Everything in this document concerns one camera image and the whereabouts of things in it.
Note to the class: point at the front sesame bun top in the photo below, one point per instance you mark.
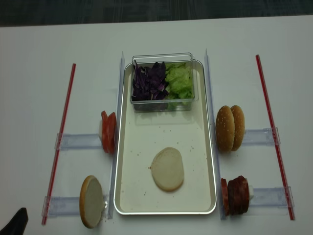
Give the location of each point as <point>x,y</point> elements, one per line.
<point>225,129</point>

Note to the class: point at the sesame bun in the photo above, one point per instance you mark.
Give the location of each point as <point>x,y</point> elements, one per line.
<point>225,129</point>
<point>239,122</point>

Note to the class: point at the green lettuce pile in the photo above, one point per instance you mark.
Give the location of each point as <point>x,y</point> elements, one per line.
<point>178,77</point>

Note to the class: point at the dark meat patty stack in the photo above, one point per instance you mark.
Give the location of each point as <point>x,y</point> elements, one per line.
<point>238,195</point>

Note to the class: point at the white metal serving tray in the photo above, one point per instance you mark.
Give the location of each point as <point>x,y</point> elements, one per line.
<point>143,135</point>

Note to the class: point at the upper right clear holder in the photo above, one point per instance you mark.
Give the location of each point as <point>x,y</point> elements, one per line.
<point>265,136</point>

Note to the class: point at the clear holder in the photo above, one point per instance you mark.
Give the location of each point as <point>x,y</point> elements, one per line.
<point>269,201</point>
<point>55,206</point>
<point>265,136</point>
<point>77,141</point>

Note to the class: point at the tomato slice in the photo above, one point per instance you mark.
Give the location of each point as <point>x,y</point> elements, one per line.
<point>108,134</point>
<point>112,120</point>

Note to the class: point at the lower left clear holder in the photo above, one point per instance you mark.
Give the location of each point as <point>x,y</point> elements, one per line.
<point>55,206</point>

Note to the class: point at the left long clear rail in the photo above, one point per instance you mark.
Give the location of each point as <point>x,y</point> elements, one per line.
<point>116,138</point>

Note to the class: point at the white pusher block right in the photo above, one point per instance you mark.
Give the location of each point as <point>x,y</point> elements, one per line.
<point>250,191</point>

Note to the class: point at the front tomato slice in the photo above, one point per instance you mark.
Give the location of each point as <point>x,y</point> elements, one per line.
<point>108,134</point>

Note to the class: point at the red strip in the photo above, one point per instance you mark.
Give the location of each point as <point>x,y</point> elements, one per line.
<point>277,147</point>
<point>61,131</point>

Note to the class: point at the shredded purple cabbage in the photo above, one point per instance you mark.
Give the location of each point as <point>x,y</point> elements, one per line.
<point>149,83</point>

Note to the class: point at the bacon slice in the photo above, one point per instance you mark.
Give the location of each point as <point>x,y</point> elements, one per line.
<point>225,196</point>

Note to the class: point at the left red strip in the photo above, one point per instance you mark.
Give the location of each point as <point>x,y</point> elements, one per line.
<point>61,131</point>

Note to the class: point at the upper left clear holder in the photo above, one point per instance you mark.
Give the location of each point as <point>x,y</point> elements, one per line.
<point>77,141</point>

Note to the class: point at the clear plastic salad box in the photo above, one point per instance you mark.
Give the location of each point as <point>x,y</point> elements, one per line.
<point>165,104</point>

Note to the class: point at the right red strip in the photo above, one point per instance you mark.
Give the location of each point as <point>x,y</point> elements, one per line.
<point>277,147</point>

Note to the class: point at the rear tomato slice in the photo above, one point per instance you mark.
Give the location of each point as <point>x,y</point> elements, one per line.
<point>112,120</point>

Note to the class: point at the rear sesame bun top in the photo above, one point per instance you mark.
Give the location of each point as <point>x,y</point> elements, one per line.
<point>239,122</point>

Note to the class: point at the lower right clear holder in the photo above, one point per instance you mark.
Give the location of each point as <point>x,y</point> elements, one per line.
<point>269,201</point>

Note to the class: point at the bun bottom on tray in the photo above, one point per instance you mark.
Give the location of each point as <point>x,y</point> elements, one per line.
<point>167,169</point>

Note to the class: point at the black object bottom left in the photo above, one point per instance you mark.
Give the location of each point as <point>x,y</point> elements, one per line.
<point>17,225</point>

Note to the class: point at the upright bun half left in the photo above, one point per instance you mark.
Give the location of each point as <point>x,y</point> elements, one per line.
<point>91,202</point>

